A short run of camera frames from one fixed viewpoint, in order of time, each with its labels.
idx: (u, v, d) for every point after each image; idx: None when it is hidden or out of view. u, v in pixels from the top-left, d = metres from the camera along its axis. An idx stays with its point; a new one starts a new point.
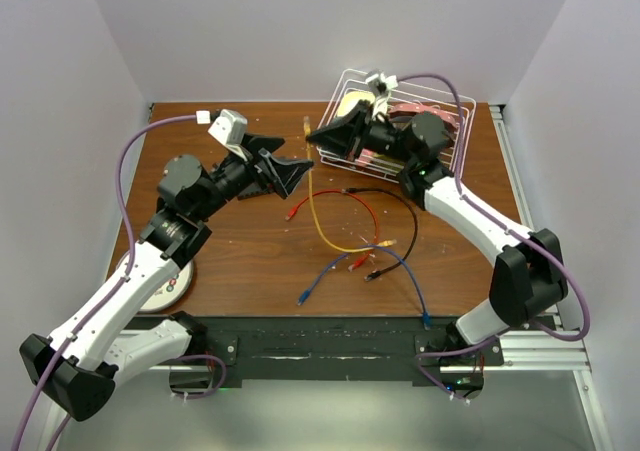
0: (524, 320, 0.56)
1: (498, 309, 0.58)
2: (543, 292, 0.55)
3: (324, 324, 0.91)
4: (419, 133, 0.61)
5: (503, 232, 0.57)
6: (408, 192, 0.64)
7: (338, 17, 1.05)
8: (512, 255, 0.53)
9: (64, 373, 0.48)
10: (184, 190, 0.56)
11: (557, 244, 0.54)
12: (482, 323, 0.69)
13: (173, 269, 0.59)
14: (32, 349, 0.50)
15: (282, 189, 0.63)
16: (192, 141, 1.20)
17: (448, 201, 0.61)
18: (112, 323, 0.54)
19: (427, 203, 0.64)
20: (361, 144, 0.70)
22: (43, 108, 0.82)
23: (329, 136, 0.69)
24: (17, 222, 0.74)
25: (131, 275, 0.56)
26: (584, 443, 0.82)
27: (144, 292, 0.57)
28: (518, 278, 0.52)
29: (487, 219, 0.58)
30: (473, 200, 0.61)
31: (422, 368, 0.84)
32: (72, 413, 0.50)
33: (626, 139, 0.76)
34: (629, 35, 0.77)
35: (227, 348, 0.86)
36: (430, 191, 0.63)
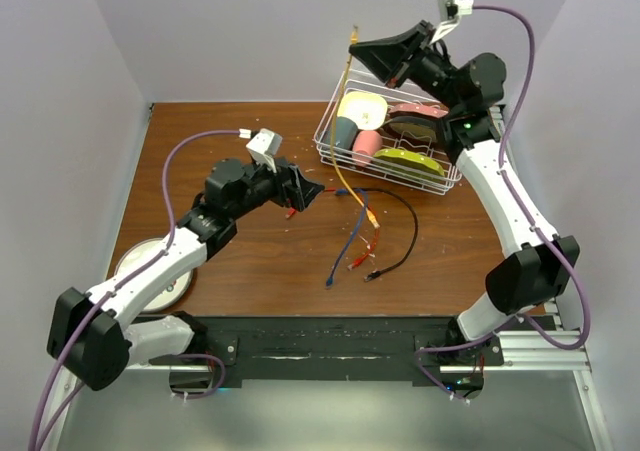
0: (512, 310, 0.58)
1: (493, 293, 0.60)
2: (542, 289, 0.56)
3: (323, 324, 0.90)
4: (476, 77, 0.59)
5: (528, 227, 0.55)
6: (445, 140, 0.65)
7: (338, 16, 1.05)
8: (529, 254, 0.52)
9: (100, 324, 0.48)
10: (230, 185, 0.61)
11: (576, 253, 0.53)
12: (482, 321, 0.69)
13: (202, 256, 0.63)
14: (70, 301, 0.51)
15: (301, 202, 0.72)
16: (192, 141, 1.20)
17: (483, 171, 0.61)
18: (148, 288, 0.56)
19: (460, 159, 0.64)
20: (407, 71, 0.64)
22: (43, 106, 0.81)
23: (374, 51, 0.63)
24: (16, 221, 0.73)
25: (169, 250, 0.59)
26: (585, 443, 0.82)
27: (178, 269, 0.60)
28: (525, 275, 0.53)
29: (517, 209, 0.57)
30: (510, 178, 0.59)
31: (422, 368, 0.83)
32: (91, 371, 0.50)
33: (625, 138, 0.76)
34: (628, 34, 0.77)
35: (227, 348, 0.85)
36: (469, 153, 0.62)
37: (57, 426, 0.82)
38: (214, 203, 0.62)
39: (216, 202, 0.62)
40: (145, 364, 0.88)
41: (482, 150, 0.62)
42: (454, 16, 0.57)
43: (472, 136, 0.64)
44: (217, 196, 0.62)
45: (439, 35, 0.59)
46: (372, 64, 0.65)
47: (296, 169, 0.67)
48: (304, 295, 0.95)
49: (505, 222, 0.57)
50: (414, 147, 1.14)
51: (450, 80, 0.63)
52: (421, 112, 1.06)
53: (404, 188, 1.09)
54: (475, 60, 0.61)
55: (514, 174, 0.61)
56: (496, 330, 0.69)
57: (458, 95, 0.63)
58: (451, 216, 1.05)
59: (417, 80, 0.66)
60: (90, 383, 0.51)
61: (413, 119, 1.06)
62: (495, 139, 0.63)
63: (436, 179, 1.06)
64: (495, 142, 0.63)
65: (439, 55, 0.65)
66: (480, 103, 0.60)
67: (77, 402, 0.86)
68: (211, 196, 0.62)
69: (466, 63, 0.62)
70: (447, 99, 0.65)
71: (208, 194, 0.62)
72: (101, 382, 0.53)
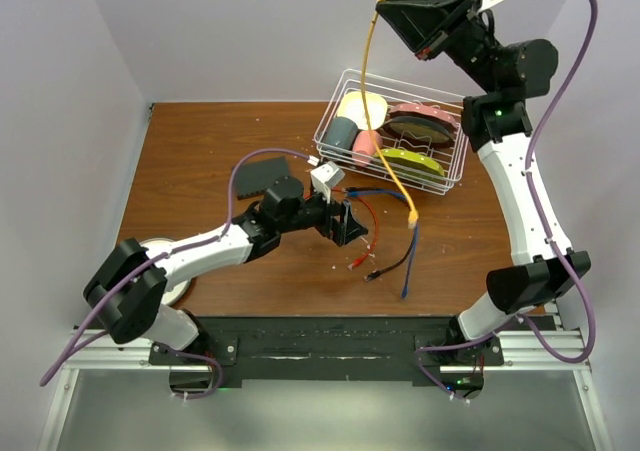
0: (510, 310, 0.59)
1: (494, 292, 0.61)
2: (542, 297, 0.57)
3: (324, 324, 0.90)
4: (523, 70, 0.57)
5: (543, 239, 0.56)
6: (470, 125, 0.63)
7: (338, 16, 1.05)
8: (540, 267, 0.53)
9: (150, 277, 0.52)
10: (286, 201, 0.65)
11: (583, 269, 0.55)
12: (482, 319, 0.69)
13: (243, 255, 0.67)
14: (126, 250, 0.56)
15: (340, 237, 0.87)
16: (191, 141, 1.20)
17: (507, 169, 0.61)
18: (196, 263, 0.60)
19: (483, 150, 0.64)
20: (443, 43, 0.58)
22: (43, 105, 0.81)
23: (407, 12, 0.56)
24: (16, 221, 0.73)
25: (222, 237, 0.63)
26: (584, 443, 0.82)
27: (223, 258, 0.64)
28: (529, 288, 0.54)
29: (537, 217, 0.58)
30: (533, 183, 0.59)
31: (422, 368, 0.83)
32: (120, 322, 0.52)
33: (625, 137, 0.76)
34: (628, 34, 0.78)
35: (226, 348, 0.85)
36: (497, 148, 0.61)
37: (57, 425, 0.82)
38: (267, 214, 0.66)
39: (268, 213, 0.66)
40: (144, 364, 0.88)
41: (509, 147, 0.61)
42: None
43: (502, 125, 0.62)
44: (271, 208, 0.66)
45: (491, 2, 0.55)
46: (401, 26, 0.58)
47: (348, 206, 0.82)
48: (303, 295, 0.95)
49: (521, 229, 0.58)
50: (413, 148, 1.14)
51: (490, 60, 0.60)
52: (421, 112, 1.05)
53: (404, 188, 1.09)
54: (526, 47, 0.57)
55: (538, 177, 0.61)
56: (495, 331, 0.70)
57: (496, 80, 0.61)
58: (451, 216, 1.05)
59: (452, 52, 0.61)
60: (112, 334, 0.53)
61: (413, 119, 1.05)
62: (525, 130, 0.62)
63: (436, 179, 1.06)
64: (525, 135, 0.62)
65: (482, 27, 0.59)
66: (519, 97, 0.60)
67: (77, 401, 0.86)
68: (265, 206, 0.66)
69: (515, 47, 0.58)
70: (483, 79, 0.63)
71: (265, 203, 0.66)
72: (123, 340, 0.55)
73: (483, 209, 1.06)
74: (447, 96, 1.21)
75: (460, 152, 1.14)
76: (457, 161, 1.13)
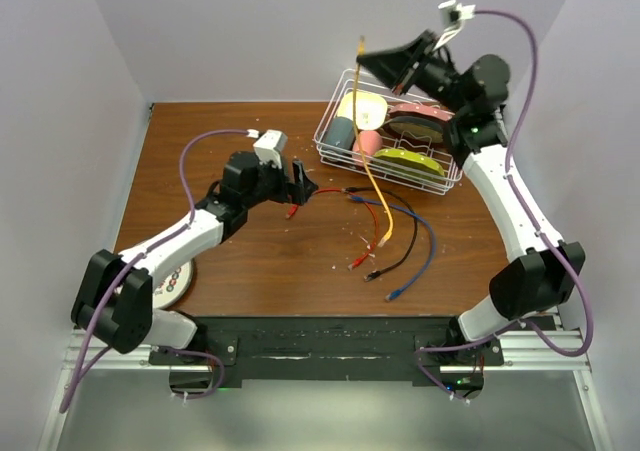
0: (514, 315, 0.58)
1: (496, 298, 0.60)
2: (544, 296, 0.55)
3: (324, 324, 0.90)
4: (480, 77, 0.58)
5: (533, 233, 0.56)
6: (452, 144, 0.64)
7: (338, 17, 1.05)
8: (532, 259, 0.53)
9: (135, 279, 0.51)
10: (247, 169, 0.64)
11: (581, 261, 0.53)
12: (482, 320, 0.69)
13: (218, 237, 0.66)
14: (100, 262, 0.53)
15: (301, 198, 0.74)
16: (191, 142, 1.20)
17: (488, 176, 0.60)
18: (174, 256, 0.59)
19: (466, 164, 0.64)
20: (413, 79, 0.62)
22: (43, 106, 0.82)
23: (380, 60, 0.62)
24: (16, 221, 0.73)
25: (192, 224, 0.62)
26: (584, 443, 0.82)
27: (199, 244, 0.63)
28: (527, 282, 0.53)
29: (525, 214, 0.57)
30: (516, 184, 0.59)
31: (422, 368, 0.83)
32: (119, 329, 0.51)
33: (625, 137, 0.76)
34: (626, 35, 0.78)
35: (226, 348, 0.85)
36: (476, 157, 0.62)
37: (57, 425, 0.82)
38: (229, 189, 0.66)
39: (231, 189, 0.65)
40: (144, 364, 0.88)
41: (488, 156, 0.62)
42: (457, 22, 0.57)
43: (479, 140, 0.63)
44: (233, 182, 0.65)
45: (443, 42, 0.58)
46: (377, 72, 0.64)
47: (300, 165, 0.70)
48: (305, 295, 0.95)
49: (512, 228, 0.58)
50: (414, 147, 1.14)
51: (455, 85, 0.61)
52: (421, 112, 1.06)
53: (404, 188, 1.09)
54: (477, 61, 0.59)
55: (521, 180, 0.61)
56: (497, 332, 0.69)
57: (461, 98, 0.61)
58: (451, 216, 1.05)
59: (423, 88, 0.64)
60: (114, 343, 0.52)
61: (413, 119, 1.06)
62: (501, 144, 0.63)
63: (436, 179, 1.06)
64: (502, 146, 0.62)
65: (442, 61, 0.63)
66: (485, 104, 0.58)
67: (77, 402, 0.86)
68: (227, 183, 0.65)
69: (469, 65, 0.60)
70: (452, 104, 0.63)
71: (225, 181, 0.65)
72: (126, 346, 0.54)
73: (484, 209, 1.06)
74: None
75: None
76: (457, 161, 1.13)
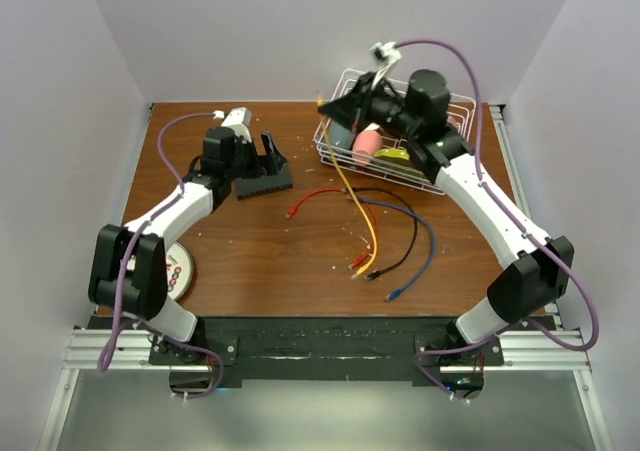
0: (516, 319, 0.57)
1: (495, 305, 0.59)
2: (542, 295, 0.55)
3: (324, 325, 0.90)
4: (419, 86, 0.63)
5: (520, 235, 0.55)
6: (421, 160, 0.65)
7: (338, 17, 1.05)
8: (525, 261, 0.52)
9: (148, 243, 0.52)
10: (226, 139, 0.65)
11: (571, 254, 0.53)
12: (482, 320, 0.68)
13: (210, 204, 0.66)
14: (108, 236, 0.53)
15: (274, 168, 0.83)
16: (191, 141, 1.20)
17: (463, 187, 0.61)
18: (175, 223, 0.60)
19: (439, 178, 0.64)
20: (363, 114, 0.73)
22: (44, 106, 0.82)
23: (335, 108, 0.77)
24: (16, 221, 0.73)
25: (185, 192, 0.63)
26: (584, 443, 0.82)
27: (194, 212, 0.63)
28: (524, 285, 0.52)
29: (508, 217, 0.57)
30: (492, 190, 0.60)
31: (422, 368, 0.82)
32: (143, 295, 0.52)
33: (625, 137, 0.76)
34: (625, 35, 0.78)
35: (226, 348, 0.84)
36: (446, 170, 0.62)
37: (57, 425, 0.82)
38: (210, 161, 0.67)
39: (213, 160, 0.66)
40: (144, 364, 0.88)
41: (458, 167, 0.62)
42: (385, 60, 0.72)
43: (446, 152, 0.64)
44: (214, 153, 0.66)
45: (377, 77, 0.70)
46: (337, 117, 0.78)
47: (268, 136, 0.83)
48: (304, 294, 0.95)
49: (496, 232, 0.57)
50: None
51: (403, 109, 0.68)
52: None
53: (404, 188, 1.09)
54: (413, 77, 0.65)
55: (496, 185, 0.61)
56: (499, 332, 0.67)
57: (413, 115, 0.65)
58: (451, 216, 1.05)
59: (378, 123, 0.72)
60: (140, 311, 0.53)
61: None
62: (468, 153, 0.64)
63: None
64: (469, 155, 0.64)
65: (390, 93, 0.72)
66: (432, 108, 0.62)
67: (77, 402, 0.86)
68: (208, 154, 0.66)
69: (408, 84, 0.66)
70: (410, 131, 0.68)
71: (206, 152, 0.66)
72: (151, 313, 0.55)
73: None
74: None
75: None
76: None
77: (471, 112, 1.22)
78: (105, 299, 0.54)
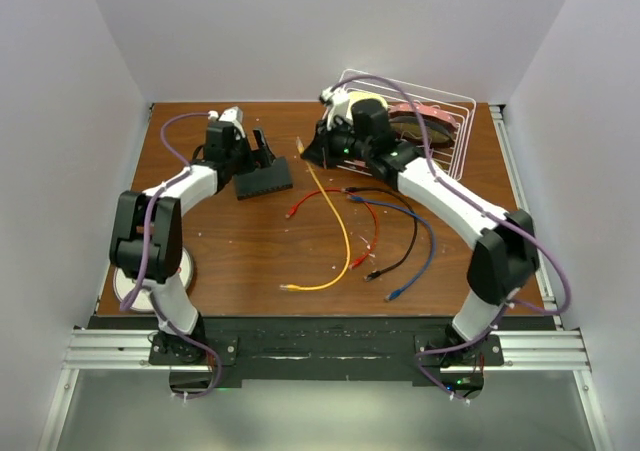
0: (501, 299, 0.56)
1: (478, 290, 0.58)
2: (519, 270, 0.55)
3: (324, 325, 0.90)
4: (357, 112, 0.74)
5: (480, 215, 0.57)
6: (382, 171, 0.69)
7: (338, 17, 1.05)
8: (489, 237, 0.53)
9: (166, 202, 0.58)
10: (229, 127, 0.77)
11: (532, 225, 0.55)
12: (475, 315, 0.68)
13: (214, 186, 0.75)
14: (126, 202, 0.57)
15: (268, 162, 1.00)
16: (192, 141, 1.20)
17: (421, 185, 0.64)
18: (187, 192, 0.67)
19: (400, 183, 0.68)
20: None
22: (43, 107, 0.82)
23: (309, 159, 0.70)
24: (16, 221, 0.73)
25: (192, 170, 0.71)
26: (584, 443, 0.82)
27: (201, 187, 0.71)
28: (496, 260, 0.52)
29: (466, 204, 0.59)
30: (446, 182, 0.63)
31: (422, 368, 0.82)
32: (165, 249, 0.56)
33: (625, 138, 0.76)
34: (625, 36, 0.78)
35: (227, 348, 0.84)
36: (402, 173, 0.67)
37: (57, 424, 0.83)
38: (213, 149, 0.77)
39: (214, 148, 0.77)
40: (144, 364, 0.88)
41: (414, 170, 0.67)
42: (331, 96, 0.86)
43: (401, 159, 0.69)
44: (217, 142, 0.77)
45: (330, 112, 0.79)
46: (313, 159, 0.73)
47: (260, 132, 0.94)
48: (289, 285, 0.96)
49: (457, 217, 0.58)
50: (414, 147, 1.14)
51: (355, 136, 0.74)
52: (421, 112, 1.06)
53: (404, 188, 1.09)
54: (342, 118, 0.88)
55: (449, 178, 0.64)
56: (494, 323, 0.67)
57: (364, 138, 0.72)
58: None
59: None
60: (161, 267, 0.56)
61: (414, 119, 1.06)
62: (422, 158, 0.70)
63: None
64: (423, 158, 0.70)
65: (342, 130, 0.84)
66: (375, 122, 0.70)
67: (77, 402, 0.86)
68: (211, 143, 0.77)
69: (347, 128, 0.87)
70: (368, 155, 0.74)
71: (209, 140, 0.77)
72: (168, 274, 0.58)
73: None
74: (447, 96, 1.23)
75: (460, 152, 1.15)
76: (457, 161, 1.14)
77: (471, 112, 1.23)
78: (125, 259, 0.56)
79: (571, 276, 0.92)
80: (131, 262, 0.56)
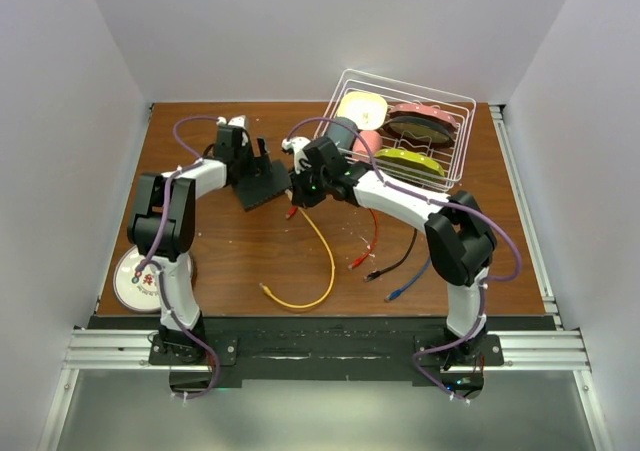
0: (466, 278, 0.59)
1: (444, 275, 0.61)
2: (473, 246, 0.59)
3: (324, 325, 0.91)
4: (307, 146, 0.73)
5: (426, 204, 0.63)
6: (340, 194, 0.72)
7: (337, 18, 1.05)
8: (437, 220, 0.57)
9: (183, 183, 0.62)
10: (237, 127, 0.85)
11: (475, 203, 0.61)
12: (463, 310, 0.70)
13: (223, 177, 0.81)
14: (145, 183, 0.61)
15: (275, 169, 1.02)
16: (192, 141, 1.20)
17: (373, 192, 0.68)
18: (200, 176, 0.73)
19: (358, 197, 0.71)
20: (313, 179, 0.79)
22: (43, 107, 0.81)
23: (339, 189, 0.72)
24: (16, 221, 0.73)
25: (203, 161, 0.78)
26: (584, 443, 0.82)
27: (212, 176, 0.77)
28: (447, 239, 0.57)
29: (413, 196, 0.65)
30: (395, 183, 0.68)
31: (421, 368, 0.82)
32: (180, 225, 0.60)
33: (625, 138, 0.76)
34: (625, 36, 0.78)
35: (227, 348, 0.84)
36: (357, 187, 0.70)
37: (57, 425, 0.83)
38: (223, 147, 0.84)
39: (224, 146, 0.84)
40: (144, 364, 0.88)
41: (365, 180, 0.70)
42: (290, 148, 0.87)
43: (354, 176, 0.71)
44: (226, 141, 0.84)
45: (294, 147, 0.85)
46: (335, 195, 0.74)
47: (265, 141, 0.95)
48: (267, 287, 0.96)
49: (408, 210, 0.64)
50: (414, 147, 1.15)
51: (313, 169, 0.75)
52: (421, 112, 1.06)
53: None
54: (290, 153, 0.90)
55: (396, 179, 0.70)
56: (481, 313, 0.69)
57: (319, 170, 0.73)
58: None
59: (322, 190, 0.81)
60: (176, 242, 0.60)
61: (414, 119, 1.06)
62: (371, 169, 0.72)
63: (436, 179, 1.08)
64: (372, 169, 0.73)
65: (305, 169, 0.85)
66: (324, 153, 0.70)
67: (77, 402, 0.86)
68: (221, 141, 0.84)
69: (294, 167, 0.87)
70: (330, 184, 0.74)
71: (220, 139, 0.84)
72: (180, 251, 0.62)
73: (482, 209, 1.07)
74: (447, 96, 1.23)
75: (460, 152, 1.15)
76: (457, 161, 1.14)
77: (471, 111, 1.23)
78: (142, 234, 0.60)
79: (571, 276, 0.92)
80: (148, 237, 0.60)
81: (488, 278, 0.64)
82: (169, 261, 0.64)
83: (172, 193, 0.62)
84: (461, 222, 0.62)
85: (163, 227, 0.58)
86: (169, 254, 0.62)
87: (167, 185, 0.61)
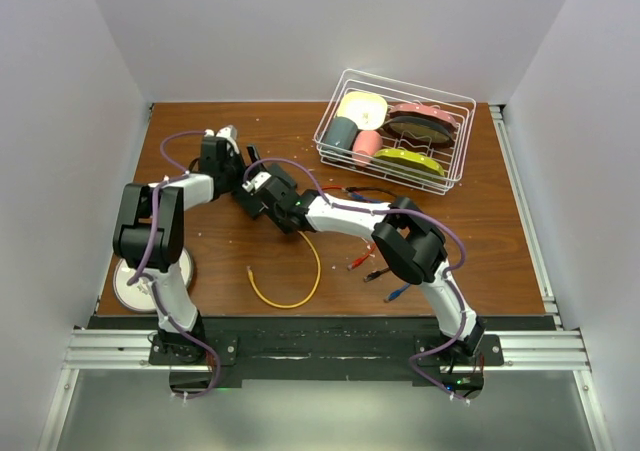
0: (424, 275, 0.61)
1: (405, 278, 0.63)
2: (422, 244, 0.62)
3: (324, 325, 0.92)
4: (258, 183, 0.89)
5: (370, 215, 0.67)
6: (296, 223, 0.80)
7: (337, 18, 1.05)
8: (383, 228, 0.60)
9: (169, 191, 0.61)
10: (221, 140, 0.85)
11: (415, 205, 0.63)
12: (444, 310, 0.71)
13: (210, 191, 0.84)
14: (130, 196, 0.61)
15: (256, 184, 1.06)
16: (192, 141, 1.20)
17: (323, 214, 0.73)
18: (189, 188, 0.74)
19: (312, 223, 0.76)
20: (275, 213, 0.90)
22: (43, 107, 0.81)
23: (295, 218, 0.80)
24: (15, 222, 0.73)
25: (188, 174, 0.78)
26: (584, 443, 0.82)
27: (197, 189, 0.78)
28: (395, 243, 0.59)
29: (356, 210, 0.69)
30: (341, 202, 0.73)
31: (417, 368, 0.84)
32: (169, 234, 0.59)
33: (625, 138, 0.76)
34: (625, 36, 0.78)
35: (227, 348, 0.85)
36: (308, 214, 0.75)
37: (57, 424, 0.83)
38: (208, 161, 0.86)
39: (209, 159, 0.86)
40: (144, 364, 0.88)
41: (314, 205, 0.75)
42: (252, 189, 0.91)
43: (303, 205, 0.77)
44: (210, 154, 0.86)
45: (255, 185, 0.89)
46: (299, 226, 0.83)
47: (254, 148, 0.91)
48: (249, 306, 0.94)
49: (355, 224, 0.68)
50: (414, 147, 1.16)
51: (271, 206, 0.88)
52: (421, 112, 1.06)
53: (404, 188, 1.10)
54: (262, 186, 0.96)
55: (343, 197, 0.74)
56: (463, 307, 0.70)
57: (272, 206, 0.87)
58: (451, 216, 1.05)
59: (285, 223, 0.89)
60: (164, 252, 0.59)
61: (414, 119, 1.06)
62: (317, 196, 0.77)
63: (436, 179, 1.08)
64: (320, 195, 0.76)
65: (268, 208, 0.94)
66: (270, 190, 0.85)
67: (77, 402, 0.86)
68: (206, 155, 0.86)
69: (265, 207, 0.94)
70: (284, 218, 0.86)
71: (204, 153, 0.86)
72: (171, 260, 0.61)
73: (482, 209, 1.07)
74: (447, 96, 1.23)
75: (460, 152, 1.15)
76: (457, 161, 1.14)
77: (471, 111, 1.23)
78: (130, 246, 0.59)
79: (571, 276, 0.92)
80: (136, 251, 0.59)
81: (450, 268, 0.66)
82: (161, 271, 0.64)
83: (159, 202, 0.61)
84: (407, 225, 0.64)
85: (152, 237, 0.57)
86: (160, 264, 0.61)
87: (154, 194, 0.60)
